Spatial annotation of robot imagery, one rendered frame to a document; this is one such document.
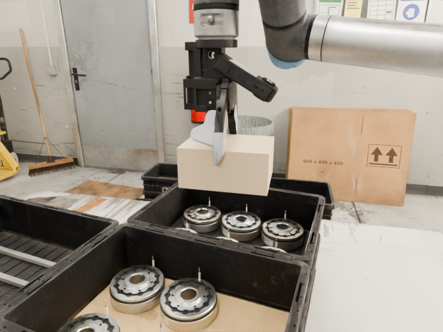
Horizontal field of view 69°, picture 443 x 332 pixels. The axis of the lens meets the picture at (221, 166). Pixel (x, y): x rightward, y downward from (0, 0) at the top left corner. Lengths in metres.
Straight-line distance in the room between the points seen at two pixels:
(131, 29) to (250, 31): 1.16
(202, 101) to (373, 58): 0.28
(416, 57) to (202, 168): 0.37
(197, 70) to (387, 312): 0.70
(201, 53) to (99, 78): 3.19
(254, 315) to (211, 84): 0.41
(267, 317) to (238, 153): 0.30
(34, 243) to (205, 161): 0.54
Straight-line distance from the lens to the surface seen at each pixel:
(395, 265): 1.09
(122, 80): 3.60
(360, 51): 0.59
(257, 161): 0.54
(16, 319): 0.60
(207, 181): 0.57
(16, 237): 1.00
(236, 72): 0.55
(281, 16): 0.57
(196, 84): 0.56
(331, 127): 3.07
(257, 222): 0.85
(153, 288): 0.66
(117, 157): 3.83
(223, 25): 0.55
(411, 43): 0.58
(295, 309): 0.52
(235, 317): 0.64
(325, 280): 0.96
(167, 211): 0.88
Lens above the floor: 1.28
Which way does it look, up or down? 20 degrees down
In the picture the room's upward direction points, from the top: straight up
